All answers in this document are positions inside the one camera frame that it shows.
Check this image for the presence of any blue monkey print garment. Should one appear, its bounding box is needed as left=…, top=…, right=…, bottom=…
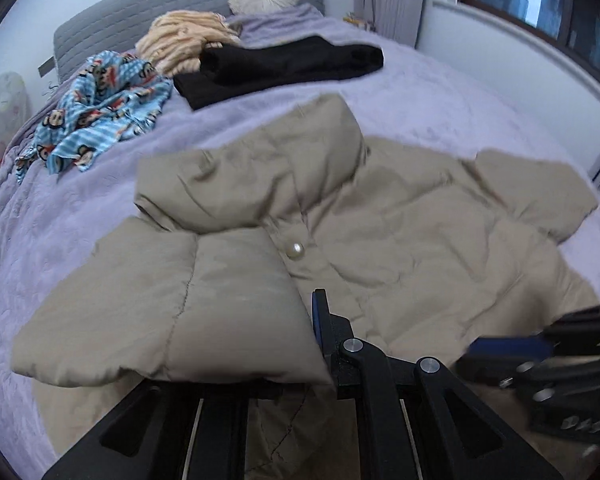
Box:
left=15, top=51, right=173, bottom=181

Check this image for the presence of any lavender plush bedspread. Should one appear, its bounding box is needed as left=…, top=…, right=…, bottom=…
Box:
left=0, top=2, right=600, bottom=467

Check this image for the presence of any white standing fan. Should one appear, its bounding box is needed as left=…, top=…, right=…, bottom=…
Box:
left=0, top=72, right=30, bottom=162

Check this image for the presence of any black folded garment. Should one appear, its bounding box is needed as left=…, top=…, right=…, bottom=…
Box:
left=173, top=36, right=384, bottom=110

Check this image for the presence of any peach striped garment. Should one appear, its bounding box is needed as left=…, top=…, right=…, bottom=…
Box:
left=135, top=10, right=240, bottom=77

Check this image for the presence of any grey quilted headboard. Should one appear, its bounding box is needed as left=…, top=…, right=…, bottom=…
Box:
left=54, top=0, right=325, bottom=82

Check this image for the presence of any beige puffer jacket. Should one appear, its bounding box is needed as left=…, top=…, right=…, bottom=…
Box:
left=12, top=94, right=598, bottom=479

